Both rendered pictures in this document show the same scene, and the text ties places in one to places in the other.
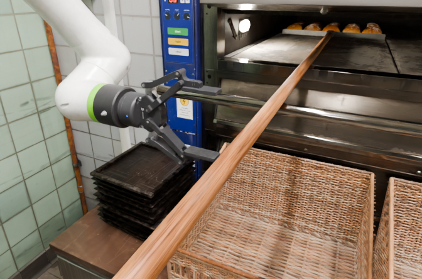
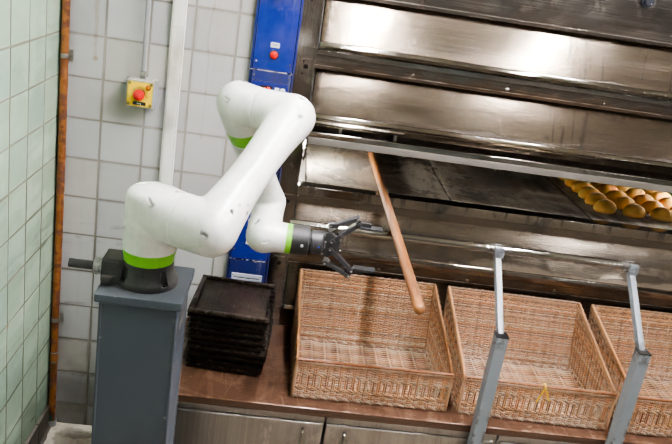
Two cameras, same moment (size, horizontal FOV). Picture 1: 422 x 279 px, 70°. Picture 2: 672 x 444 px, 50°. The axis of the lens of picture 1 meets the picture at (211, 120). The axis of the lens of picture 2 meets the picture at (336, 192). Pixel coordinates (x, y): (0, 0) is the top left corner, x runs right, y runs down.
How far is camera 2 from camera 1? 179 cm
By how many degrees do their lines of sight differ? 29
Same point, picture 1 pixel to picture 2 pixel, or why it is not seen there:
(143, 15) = (216, 135)
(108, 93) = (303, 231)
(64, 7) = not seen: hidden behind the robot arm
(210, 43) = (292, 169)
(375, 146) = (436, 260)
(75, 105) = (275, 241)
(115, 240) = (213, 378)
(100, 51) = (277, 198)
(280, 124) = (358, 246)
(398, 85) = (452, 211)
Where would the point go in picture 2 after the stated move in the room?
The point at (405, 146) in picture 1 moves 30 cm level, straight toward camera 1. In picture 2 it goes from (457, 259) to (458, 290)
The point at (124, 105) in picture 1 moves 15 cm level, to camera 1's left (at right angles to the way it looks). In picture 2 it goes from (316, 239) to (270, 242)
